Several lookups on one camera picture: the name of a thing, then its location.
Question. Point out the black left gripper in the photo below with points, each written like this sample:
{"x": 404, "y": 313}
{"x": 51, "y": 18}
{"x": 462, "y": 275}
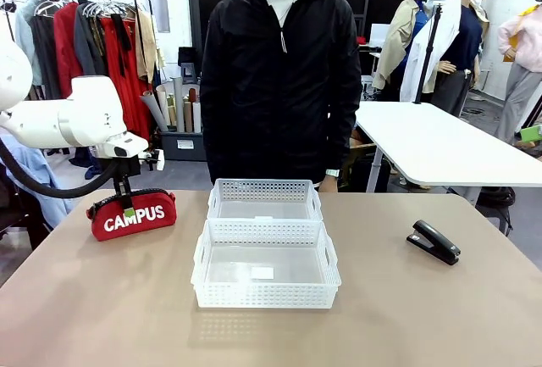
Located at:
{"x": 128, "y": 167}

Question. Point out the red CAMPUS pencil case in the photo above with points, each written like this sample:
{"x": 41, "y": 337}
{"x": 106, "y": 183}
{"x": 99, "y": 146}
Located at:
{"x": 139, "y": 218}

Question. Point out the person's left forearm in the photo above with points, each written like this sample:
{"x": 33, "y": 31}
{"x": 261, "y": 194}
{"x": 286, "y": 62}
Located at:
{"x": 345, "y": 129}

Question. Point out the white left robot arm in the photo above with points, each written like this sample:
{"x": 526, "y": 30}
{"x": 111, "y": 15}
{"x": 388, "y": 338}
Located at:
{"x": 38, "y": 125}

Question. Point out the person's right forearm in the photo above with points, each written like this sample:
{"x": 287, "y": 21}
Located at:
{"x": 211, "y": 138}

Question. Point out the person's left hand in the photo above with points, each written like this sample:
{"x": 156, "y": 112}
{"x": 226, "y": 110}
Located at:
{"x": 329, "y": 185}

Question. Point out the grey storage bin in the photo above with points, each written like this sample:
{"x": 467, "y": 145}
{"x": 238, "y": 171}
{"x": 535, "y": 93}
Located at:
{"x": 182, "y": 144}

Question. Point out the light blue cloth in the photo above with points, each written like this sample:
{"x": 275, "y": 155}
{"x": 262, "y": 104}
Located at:
{"x": 38, "y": 185}

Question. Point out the grey paper roll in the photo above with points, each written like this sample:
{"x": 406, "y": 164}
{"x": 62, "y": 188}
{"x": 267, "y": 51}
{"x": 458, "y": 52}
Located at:
{"x": 154, "y": 110}

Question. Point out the brown cardboard tube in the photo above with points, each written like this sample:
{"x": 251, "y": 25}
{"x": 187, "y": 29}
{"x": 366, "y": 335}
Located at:
{"x": 188, "y": 117}

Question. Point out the tall grey cardboard tube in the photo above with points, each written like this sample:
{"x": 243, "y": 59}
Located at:
{"x": 178, "y": 104}

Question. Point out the white paper roll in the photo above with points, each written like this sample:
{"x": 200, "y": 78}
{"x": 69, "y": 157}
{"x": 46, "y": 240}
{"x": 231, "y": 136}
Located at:
{"x": 197, "y": 117}

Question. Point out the long red dress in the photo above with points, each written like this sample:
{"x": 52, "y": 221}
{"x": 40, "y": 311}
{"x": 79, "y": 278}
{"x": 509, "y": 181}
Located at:
{"x": 127, "y": 87}

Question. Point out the white perforated plastic basket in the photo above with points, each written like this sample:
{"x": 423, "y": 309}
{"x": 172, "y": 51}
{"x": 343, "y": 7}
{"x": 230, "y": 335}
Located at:
{"x": 264, "y": 197}
{"x": 267, "y": 265}

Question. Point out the beige hanging garment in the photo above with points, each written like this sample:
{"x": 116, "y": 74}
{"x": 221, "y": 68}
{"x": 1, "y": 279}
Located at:
{"x": 148, "y": 45}

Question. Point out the red hanging garment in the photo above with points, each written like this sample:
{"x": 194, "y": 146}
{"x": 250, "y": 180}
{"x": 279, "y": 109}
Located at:
{"x": 65, "y": 53}

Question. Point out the dark grey hanging jacket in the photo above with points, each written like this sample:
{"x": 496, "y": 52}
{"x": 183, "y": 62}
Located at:
{"x": 89, "y": 45}

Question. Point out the pale grey hanging garment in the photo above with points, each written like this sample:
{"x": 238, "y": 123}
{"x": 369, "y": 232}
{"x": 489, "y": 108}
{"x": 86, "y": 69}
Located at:
{"x": 27, "y": 40}

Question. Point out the person in black jacket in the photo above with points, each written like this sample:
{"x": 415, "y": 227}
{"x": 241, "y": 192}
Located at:
{"x": 279, "y": 87}

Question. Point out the silver wrist watch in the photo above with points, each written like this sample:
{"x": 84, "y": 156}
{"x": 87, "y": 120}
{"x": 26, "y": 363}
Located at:
{"x": 333, "y": 173}

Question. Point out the cardboard box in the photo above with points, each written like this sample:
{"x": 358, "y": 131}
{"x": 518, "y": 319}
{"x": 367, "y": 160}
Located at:
{"x": 362, "y": 151}

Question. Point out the mannequin in beige coat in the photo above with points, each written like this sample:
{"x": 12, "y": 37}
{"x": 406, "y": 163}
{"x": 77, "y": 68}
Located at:
{"x": 394, "y": 53}

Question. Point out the black stapler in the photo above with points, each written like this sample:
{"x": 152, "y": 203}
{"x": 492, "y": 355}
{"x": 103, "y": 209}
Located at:
{"x": 436, "y": 242}

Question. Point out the white lab coat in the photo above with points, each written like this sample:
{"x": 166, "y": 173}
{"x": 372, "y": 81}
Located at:
{"x": 423, "y": 70}

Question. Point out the white side table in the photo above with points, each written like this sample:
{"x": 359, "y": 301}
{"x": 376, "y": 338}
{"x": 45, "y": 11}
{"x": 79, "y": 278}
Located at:
{"x": 444, "y": 142}

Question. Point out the black tripod pole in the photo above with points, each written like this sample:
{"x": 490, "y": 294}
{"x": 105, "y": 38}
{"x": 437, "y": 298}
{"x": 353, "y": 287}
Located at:
{"x": 427, "y": 53}

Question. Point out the mannequin in navy top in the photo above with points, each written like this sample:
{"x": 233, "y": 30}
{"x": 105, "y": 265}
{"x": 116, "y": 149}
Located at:
{"x": 461, "y": 57}

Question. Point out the black bag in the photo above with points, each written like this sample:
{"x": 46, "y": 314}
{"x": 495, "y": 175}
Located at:
{"x": 495, "y": 204}

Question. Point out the background person in pink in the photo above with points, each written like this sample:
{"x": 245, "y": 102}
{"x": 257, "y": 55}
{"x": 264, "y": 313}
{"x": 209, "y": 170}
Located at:
{"x": 523, "y": 66}

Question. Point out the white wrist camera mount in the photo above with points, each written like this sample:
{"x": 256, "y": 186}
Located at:
{"x": 125, "y": 146}

